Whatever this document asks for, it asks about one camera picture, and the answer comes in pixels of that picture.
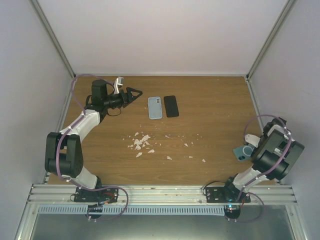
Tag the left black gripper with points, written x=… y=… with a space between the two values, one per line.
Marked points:
x=130 y=98

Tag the light blue phone case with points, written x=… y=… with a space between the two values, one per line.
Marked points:
x=154 y=108

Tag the black smartphone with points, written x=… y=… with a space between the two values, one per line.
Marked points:
x=171 y=106

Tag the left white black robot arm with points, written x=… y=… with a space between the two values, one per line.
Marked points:
x=63 y=153

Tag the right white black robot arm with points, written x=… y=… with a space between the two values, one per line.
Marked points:
x=273 y=155

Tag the white debris pile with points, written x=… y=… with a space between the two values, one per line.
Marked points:
x=140 y=144

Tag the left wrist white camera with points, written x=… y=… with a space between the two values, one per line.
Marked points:
x=117 y=85

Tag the wrist white camera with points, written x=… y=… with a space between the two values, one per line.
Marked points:
x=117 y=85
x=251 y=139

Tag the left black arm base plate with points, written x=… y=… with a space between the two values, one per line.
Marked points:
x=106 y=196

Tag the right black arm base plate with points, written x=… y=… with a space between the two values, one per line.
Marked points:
x=221 y=194

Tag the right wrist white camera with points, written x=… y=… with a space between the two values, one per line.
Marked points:
x=251 y=139

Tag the aluminium front rail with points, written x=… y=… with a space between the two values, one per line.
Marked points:
x=175 y=195

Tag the left aluminium corner post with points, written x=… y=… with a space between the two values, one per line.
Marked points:
x=53 y=38

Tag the aluminium corner post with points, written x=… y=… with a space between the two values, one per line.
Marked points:
x=287 y=8
x=53 y=38

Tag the grey slotted cable duct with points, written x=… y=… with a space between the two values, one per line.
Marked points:
x=196 y=210

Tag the right aluminium corner post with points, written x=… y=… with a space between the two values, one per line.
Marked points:
x=287 y=8

